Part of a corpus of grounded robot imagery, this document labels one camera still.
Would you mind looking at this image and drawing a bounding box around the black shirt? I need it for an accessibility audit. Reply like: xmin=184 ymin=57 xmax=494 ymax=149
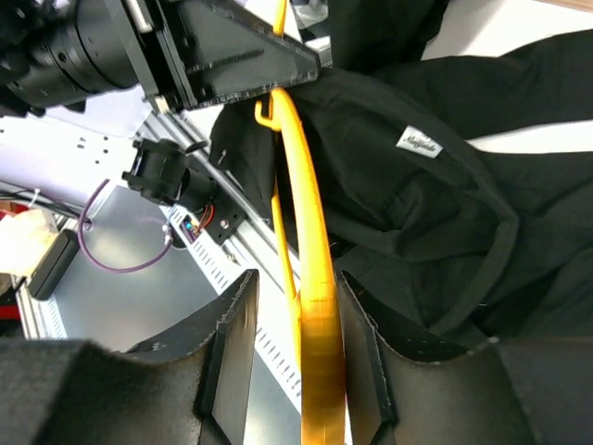
xmin=208 ymin=27 xmax=593 ymax=353
xmin=296 ymin=0 xmax=450 ymax=70

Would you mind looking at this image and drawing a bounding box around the aluminium rail base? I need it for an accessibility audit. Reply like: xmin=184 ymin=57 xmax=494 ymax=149
xmin=143 ymin=113 xmax=283 ymax=288

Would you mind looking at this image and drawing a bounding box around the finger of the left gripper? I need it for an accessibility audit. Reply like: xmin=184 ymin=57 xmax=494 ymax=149
xmin=161 ymin=1 xmax=321 ymax=109

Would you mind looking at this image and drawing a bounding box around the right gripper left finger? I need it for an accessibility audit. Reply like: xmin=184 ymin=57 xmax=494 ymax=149
xmin=1 ymin=269 xmax=259 ymax=444

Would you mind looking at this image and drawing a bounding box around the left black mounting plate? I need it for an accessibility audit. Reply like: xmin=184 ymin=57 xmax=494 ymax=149
xmin=205 ymin=192 xmax=246 ymax=246

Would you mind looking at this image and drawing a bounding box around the white slotted cable duct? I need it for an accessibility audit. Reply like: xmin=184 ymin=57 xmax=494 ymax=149
xmin=162 ymin=206 xmax=301 ymax=411

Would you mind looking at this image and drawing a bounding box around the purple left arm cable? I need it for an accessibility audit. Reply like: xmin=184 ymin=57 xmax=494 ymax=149
xmin=76 ymin=178 xmax=173 ymax=274

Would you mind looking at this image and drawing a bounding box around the black box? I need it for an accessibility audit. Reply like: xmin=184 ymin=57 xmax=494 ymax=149
xmin=28 ymin=230 xmax=80 ymax=301

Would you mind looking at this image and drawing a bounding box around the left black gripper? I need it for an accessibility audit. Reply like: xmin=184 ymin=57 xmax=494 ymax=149
xmin=1 ymin=1 xmax=195 ymax=116

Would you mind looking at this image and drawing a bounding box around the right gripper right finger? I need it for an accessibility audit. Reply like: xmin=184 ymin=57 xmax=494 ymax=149
xmin=336 ymin=272 xmax=592 ymax=444

